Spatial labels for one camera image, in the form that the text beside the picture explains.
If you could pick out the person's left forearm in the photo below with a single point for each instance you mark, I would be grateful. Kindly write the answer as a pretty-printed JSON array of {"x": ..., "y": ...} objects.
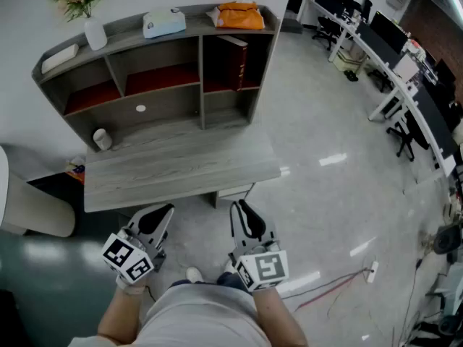
[{"x": 115, "y": 316}]

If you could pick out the orange plastic bag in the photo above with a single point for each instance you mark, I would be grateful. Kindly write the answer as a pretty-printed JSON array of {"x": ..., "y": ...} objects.
[{"x": 240, "y": 16}]

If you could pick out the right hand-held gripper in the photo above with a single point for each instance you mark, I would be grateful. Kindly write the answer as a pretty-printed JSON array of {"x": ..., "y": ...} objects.
[{"x": 266, "y": 267}]

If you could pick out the white ribbed vase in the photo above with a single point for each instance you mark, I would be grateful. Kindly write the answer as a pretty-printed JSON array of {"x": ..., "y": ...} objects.
[{"x": 95, "y": 33}]

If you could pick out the person's right forearm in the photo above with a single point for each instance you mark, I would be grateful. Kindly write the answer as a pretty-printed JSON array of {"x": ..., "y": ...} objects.
[{"x": 275, "y": 316}]

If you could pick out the beige armchair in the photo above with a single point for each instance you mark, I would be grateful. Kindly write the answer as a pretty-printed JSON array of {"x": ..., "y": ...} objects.
[{"x": 32, "y": 208}]

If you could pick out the black round device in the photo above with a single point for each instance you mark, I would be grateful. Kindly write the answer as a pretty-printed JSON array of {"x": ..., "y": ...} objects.
[{"x": 448, "y": 239}]

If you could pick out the grey wooden desk with hutch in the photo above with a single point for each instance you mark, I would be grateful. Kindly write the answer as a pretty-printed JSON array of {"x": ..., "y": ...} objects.
[{"x": 162, "y": 99}]

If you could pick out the long white office desk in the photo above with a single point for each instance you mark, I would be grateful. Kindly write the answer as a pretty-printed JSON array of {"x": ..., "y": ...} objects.
[{"x": 405, "y": 92}]

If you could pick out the person's dark trousers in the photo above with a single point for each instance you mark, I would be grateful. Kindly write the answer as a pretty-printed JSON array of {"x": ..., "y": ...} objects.
[{"x": 231, "y": 280}]

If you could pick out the light blue tissue pack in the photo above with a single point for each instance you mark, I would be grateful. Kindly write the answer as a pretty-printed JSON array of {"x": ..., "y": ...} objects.
[{"x": 163, "y": 23}]

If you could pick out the white rectangular box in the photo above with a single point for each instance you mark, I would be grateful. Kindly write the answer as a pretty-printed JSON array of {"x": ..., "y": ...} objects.
[{"x": 59, "y": 58}]

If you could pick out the dark red book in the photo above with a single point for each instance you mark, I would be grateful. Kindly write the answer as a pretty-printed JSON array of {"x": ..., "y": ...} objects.
[{"x": 237, "y": 61}]

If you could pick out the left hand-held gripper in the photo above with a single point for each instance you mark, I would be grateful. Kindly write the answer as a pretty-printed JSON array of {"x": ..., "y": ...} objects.
[{"x": 124, "y": 259}]

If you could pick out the white power strip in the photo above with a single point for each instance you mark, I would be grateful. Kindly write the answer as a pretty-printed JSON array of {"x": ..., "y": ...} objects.
[{"x": 373, "y": 271}]

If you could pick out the white mug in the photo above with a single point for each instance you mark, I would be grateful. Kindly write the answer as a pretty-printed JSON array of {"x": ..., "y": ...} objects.
[{"x": 102, "y": 139}]

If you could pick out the black office chair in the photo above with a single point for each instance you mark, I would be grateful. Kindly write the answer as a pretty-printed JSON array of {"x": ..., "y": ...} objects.
[
  {"x": 410, "y": 132},
  {"x": 327, "y": 29},
  {"x": 380, "y": 80}
]

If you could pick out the white shoe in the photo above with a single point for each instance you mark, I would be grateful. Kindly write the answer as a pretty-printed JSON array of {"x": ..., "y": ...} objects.
[
  {"x": 194, "y": 274},
  {"x": 229, "y": 267}
]

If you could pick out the colourful box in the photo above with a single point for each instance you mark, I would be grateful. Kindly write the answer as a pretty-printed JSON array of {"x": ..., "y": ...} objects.
[{"x": 76, "y": 170}]

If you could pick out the black desk partition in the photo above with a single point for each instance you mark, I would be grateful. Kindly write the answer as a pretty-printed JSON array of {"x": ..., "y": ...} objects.
[
  {"x": 434, "y": 121},
  {"x": 378, "y": 45}
]

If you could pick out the person's white shirt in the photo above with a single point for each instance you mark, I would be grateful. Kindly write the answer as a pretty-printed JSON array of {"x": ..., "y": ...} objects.
[{"x": 202, "y": 320}]

